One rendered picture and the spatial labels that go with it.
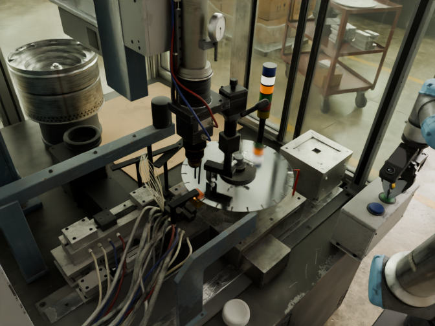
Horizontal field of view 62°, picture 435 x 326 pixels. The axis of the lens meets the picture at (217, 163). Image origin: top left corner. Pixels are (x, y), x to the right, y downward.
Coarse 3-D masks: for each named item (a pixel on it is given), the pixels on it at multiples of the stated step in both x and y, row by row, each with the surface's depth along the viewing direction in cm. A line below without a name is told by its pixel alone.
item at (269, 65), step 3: (264, 63) 117; (267, 63) 117; (270, 63) 117; (273, 63) 118; (264, 66) 116; (267, 66) 116; (270, 66) 116; (273, 66) 116; (276, 66) 116; (264, 69) 116; (267, 69) 115; (270, 69) 115; (273, 69) 115; (264, 72) 117; (267, 72) 116; (270, 72) 116; (273, 72) 116; (264, 75) 117; (267, 75) 117; (270, 75) 117; (273, 75) 117
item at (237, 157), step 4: (244, 152) 106; (248, 152) 107; (232, 156) 105; (236, 156) 104; (240, 156) 104; (236, 160) 103; (240, 160) 103; (244, 160) 103; (232, 164) 102; (236, 164) 104; (240, 164) 104; (248, 164) 102; (252, 164) 102
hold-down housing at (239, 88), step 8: (232, 80) 81; (224, 88) 82; (232, 88) 82; (240, 88) 83; (224, 96) 82; (232, 96) 81; (240, 96) 82; (232, 104) 82; (240, 104) 84; (224, 112) 84; (232, 112) 84; (240, 112) 85; (224, 120) 88; (232, 120) 87; (224, 128) 89; (232, 128) 88; (224, 136) 89; (232, 136) 89; (240, 136) 91; (224, 144) 90; (232, 144) 90; (224, 152) 92; (232, 152) 92
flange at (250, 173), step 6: (222, 162) 108; (252, 162) 109; (240, 168) 104; (246, 168) 106; (252, 168) 107; (234, 174) 104; (240, 174) 104; (246, 174) 104; (252, 174) 105; (228, 180) 103; (234, 180) 102; (240, 180) 102; (246, 180) 103
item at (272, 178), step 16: (208, 144) 117; (240, 144) 117; (256, 144) 118; (256, 160) 111; (272, 160) 111; (192, 176) 104; (256, 176) 105; (272, 176) 106; (288, 176) 106; (208, 192) 99; (224, 192) 100; (240, 192) 100; (256, 192) 100; (272, 192) 100; (288, 192) 101; (224, 208) 95; (240, 208) 95; (256, 208) 95
